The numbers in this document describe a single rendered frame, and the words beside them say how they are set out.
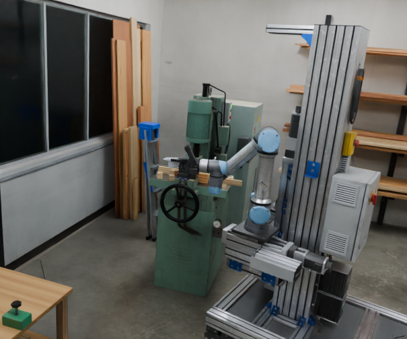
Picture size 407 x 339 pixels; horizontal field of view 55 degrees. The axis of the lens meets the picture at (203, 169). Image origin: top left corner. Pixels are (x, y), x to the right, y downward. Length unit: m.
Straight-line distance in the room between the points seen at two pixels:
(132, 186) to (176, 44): 2.07
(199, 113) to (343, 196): 1.17
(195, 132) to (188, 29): 2.70
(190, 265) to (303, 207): 1.10
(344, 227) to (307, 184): 0.32
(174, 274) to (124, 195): 1.50
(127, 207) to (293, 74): 2.56
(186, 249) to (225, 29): 3.08
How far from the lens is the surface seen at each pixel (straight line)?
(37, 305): 2.27
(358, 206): 2.32
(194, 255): 3.10
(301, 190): 2.44
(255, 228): 2.40
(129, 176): 4.36
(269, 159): 2.16
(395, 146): 4.64
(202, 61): 5.32
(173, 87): 5.46
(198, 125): 2.88
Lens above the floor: 1.80
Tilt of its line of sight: 16 degrees down
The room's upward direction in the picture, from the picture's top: 5 degrees clockwise
